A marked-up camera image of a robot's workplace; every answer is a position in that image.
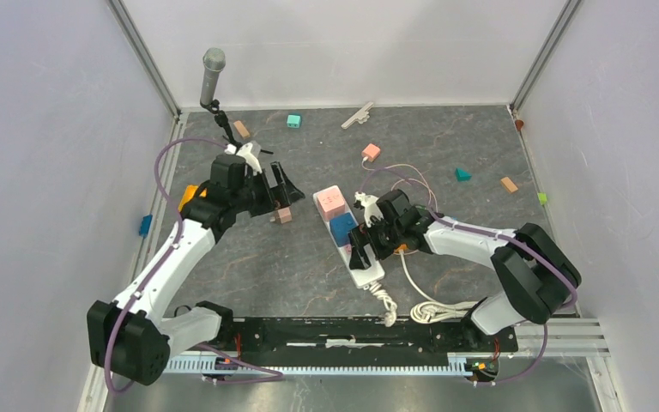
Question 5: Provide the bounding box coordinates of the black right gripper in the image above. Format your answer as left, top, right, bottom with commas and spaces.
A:
347, 215, 402, 271

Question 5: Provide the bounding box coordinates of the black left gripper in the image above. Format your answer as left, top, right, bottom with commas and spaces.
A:
232, 161, 305, 217

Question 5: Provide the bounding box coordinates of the blue cube socket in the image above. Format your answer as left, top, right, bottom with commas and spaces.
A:
329, 212, 357, 247

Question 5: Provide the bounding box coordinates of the pink cube socket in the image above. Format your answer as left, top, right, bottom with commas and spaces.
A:
313, 185, 347, 222

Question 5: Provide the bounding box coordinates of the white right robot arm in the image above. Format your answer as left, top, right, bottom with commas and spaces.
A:
348, 189, 581, 350

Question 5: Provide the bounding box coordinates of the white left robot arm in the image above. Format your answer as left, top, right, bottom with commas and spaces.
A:
87, 154, 305, 385

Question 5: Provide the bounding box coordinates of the small mauve cube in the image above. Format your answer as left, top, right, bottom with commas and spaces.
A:
270, 207, 293, 224

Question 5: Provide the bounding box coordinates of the teal cube block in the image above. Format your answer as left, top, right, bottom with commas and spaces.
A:
286, 114, 302, 129

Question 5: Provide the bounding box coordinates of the tan wooden block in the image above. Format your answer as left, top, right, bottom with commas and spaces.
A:
233, 120, 251, 140

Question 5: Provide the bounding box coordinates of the small pink charger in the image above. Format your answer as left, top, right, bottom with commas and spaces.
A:
361, 143, 381, 162

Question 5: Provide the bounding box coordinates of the yellow toy crate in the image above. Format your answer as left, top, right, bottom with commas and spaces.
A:
178, 185, 207, 213

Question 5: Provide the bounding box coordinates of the black tripod mic stand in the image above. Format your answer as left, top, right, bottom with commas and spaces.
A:
201, 99, 243, 148

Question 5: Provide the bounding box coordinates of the teal triangle block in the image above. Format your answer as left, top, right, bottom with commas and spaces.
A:
455, 167, 472, 182

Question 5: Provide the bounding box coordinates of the grey microphone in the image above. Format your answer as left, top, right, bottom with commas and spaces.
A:
199, 47, 227, 106

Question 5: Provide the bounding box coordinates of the tan block right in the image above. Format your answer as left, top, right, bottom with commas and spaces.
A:
500, 177, 518, 194

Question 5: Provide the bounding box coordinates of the white strip plug cable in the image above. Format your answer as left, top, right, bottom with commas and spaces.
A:
366, 281, 399, 328

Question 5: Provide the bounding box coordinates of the coiled white cable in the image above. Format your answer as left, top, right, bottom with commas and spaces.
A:
398, 251, 479, 325

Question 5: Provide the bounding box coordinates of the white plastic bracket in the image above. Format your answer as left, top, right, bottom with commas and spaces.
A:
341, 101, 375, 130

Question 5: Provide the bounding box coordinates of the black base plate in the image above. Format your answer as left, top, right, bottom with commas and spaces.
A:
209, 317, 519, 367

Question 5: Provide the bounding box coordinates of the blue clip on rail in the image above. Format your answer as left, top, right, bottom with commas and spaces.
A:
138, 215, 153, 238

